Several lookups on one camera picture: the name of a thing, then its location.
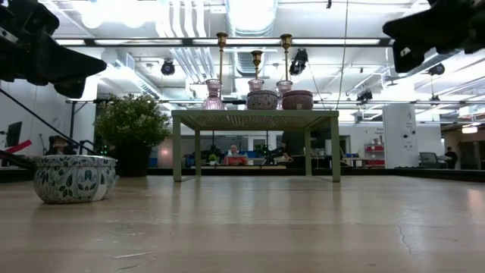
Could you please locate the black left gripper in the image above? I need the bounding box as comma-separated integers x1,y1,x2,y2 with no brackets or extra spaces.
0,0,108,99

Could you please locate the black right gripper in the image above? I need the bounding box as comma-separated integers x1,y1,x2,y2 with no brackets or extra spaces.
382,0,485,74

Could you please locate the pink patterned candle tin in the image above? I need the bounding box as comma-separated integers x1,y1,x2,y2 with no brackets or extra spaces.
281,89,314,111

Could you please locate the short brass candlestick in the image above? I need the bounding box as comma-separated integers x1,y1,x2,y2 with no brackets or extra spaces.
250,49,264,81

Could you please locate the white purple-leaf candle tin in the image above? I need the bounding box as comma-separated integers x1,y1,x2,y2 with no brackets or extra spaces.
246,89,280,111

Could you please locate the green metal shelf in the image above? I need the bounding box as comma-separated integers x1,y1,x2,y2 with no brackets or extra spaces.
171,108,341,183

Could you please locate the person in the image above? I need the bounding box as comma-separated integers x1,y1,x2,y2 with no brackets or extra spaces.
443,146,458,170
280,130,308,168
223,143,247,166
47,135,77,155

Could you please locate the green potted plant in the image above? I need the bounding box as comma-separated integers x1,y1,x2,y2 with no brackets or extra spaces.
93,93,172,178

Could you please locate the black monitor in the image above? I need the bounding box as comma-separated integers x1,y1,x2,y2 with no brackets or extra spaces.
5,121,23,148

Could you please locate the red flat object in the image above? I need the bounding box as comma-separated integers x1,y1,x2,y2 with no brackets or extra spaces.
5,139,33,155

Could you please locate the white pillar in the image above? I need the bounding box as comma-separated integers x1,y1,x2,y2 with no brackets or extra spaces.
382,104,419,168

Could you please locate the green floral candle tin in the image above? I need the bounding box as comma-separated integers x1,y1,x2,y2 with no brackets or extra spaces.
33,154,117,205

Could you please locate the red shelving unit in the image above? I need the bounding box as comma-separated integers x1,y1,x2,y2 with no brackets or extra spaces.
364,143,386,168

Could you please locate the grey office chair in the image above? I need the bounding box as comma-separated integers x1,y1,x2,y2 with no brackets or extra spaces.
418,151,440,169

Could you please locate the black frame post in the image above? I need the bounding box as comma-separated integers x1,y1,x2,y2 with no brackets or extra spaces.
69,101,77,140

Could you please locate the black cable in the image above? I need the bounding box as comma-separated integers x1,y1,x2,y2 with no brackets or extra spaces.
0,87,100,155

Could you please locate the black table edge rail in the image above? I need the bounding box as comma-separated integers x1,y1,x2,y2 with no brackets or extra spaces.
0,165,485,184

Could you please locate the black overhead frame bar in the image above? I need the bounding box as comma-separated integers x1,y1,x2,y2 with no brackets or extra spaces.
55,37,395,48

